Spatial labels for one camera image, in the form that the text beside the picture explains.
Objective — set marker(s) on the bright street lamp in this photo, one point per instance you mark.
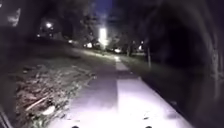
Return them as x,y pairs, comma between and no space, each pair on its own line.
102,36

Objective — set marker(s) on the thin tree trunk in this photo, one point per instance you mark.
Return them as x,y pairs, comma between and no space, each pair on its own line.
149,58

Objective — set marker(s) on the grey paved path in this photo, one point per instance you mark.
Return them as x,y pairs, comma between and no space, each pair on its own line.
133,100

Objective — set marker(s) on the grass with fallen leaves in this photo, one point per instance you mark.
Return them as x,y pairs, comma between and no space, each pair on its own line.
50,83

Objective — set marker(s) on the robot's own part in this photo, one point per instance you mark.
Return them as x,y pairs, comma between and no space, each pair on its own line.
148,127
75,127

